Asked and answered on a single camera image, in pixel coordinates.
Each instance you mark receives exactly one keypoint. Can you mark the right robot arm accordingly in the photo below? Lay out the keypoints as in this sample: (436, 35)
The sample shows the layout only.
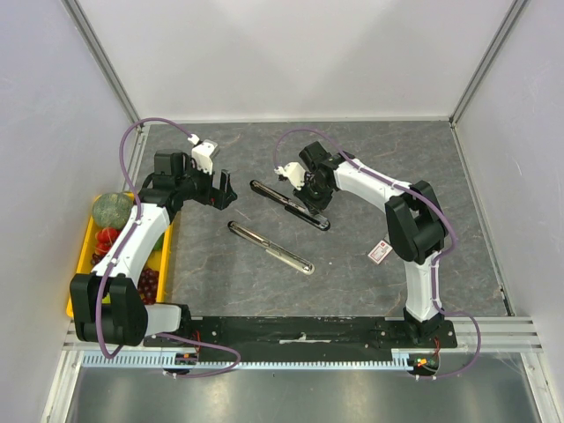
(415, 228)

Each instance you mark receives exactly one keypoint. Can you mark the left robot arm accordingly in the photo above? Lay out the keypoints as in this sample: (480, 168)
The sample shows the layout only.
(107, 306)

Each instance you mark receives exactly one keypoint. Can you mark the purple grape bunch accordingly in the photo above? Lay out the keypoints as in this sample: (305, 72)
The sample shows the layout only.
(147, 286)

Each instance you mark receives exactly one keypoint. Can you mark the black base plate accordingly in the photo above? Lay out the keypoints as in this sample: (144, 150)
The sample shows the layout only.
(376, 331)

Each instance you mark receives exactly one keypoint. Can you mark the green striped melon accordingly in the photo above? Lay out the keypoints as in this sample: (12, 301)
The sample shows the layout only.
(112, 210)

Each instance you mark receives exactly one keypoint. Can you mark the grey cable duct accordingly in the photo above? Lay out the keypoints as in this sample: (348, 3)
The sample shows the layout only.
(181, 361)

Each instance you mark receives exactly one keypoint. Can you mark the red white staple box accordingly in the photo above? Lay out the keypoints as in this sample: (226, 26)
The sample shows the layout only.
(379, 252)

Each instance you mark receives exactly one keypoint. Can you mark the silver and black stapler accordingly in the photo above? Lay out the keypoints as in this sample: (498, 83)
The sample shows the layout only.
(272, 248)

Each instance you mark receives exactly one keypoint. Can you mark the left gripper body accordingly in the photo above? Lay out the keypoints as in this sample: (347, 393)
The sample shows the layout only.
(204, 190)

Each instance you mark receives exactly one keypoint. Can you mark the red cherry tomato cluster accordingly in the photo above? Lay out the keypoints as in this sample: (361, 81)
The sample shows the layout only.
(105, 239)

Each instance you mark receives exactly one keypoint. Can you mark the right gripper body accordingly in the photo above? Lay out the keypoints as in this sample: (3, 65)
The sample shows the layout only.
(315, 194)

